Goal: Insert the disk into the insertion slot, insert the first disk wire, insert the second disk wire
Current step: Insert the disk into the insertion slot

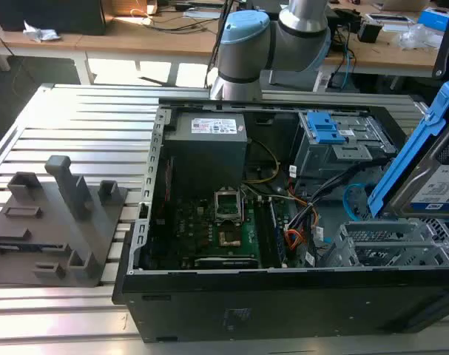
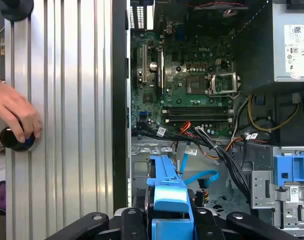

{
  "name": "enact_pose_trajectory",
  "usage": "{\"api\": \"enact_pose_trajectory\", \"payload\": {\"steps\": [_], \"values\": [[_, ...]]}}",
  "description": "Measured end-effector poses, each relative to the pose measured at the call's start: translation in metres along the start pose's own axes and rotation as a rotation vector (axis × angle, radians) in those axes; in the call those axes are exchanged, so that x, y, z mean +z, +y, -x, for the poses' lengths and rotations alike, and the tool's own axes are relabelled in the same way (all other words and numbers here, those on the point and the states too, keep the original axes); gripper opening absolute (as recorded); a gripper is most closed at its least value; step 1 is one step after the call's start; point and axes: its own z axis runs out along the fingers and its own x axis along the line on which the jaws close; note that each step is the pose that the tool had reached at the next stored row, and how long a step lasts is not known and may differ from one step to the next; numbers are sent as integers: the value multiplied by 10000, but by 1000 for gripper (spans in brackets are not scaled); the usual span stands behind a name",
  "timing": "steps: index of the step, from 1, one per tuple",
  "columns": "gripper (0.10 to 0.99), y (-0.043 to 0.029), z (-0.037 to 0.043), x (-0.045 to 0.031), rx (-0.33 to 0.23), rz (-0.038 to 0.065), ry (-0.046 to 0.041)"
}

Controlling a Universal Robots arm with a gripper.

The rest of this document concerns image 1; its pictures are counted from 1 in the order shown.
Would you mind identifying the hard disk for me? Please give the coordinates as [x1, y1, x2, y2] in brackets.
[367, 78, 449, 219]

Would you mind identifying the blue disk wire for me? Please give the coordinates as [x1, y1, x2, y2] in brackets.
[342, 183, 374, 220]

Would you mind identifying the black RAM slot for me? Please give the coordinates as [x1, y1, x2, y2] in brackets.
[268, 198, 287, 268]
[254, 198, 271, 268]

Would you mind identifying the blue cardboard box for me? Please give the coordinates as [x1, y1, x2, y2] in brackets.
[418, 7, 449, 30]

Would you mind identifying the clear plastic bag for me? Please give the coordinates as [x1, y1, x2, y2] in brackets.
[399, 23, 444, 51]

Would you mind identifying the small black device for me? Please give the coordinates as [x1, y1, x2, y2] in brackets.
[357, 20, 384, 44]

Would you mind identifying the blue plastic cage latch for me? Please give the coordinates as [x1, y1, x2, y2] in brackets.
[305, 112, 347, 145]

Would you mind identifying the grey metal drive cage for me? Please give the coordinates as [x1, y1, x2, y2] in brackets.
[294, 110, 398, 200]

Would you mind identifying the grey power supply unit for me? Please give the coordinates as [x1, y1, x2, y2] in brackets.
[161, 112, 249, 188]

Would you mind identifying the metal socket cover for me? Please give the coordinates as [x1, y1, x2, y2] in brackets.
[213, 188, 244, 223]

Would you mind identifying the CPU socket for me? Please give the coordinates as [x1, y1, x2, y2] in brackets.
[217, 223, 244, 248]

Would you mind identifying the wooden desk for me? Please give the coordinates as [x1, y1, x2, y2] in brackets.
[0, 0, 449, 81]

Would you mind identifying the black graphics card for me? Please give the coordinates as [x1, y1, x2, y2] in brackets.
[193, 257, 261, 270]

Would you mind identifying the black PC case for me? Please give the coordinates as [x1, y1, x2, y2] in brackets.
[112, 96, 449, 343]

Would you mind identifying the green motherboard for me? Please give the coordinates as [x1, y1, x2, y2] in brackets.
[149, 184, 306, 269]

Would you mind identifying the black box on desk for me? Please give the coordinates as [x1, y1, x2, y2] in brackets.
[0, 0, 107, 36]

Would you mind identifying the crumpled white paper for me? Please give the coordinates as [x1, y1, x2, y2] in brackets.
[22, 20, 61, 42]

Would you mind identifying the grey parts rack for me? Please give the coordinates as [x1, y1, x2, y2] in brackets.
[0, 155, 129, 289]

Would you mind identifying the blue hanging cable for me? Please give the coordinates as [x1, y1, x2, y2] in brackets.
[340, 47, 355, 90]

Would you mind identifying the black wire bundle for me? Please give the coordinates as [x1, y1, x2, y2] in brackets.
[283, 164, 375, 232]

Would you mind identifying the yellow wire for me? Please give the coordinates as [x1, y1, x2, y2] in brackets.
[242, 138, 280, 185]

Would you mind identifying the thin black cable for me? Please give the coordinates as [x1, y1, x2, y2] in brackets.
[204, 0, 237, 89]

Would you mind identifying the orange wire bundle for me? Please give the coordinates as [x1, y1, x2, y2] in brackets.
[284, 205, 321, 257]

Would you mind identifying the red wire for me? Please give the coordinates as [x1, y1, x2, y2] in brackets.
[163, 158, 174, 203]

